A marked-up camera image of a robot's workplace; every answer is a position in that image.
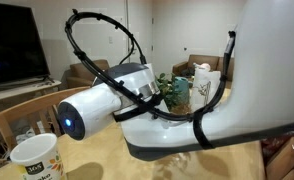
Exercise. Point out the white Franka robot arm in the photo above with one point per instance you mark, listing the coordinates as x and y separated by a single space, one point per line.
270 83

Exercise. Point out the green potted plant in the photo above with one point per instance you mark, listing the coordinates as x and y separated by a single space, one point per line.
168 90

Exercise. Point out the small pink white object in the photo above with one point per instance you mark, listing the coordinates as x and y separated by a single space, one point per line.
203 66

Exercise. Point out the brown sofa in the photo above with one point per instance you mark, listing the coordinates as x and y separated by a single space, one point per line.
200 59

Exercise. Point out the brown armchair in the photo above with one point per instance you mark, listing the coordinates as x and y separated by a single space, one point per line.
83 71

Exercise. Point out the white door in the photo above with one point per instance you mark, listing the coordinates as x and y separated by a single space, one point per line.
142 20

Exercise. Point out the light wooden slatted chair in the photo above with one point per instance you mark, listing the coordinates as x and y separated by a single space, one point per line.
27 108

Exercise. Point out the white TV console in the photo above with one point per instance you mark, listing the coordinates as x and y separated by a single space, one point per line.
20 90

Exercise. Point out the white 365 paper container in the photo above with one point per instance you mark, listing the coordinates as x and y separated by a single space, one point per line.
37 166

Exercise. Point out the dark red cloth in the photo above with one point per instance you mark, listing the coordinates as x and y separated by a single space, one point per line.
270 144

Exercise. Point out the black flat-screen television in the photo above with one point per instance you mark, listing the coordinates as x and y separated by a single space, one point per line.
13 46

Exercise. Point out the wooden chair with draped cloth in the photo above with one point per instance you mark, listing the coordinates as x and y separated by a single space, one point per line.
283 160

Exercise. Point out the white light switch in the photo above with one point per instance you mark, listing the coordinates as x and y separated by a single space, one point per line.
110 39

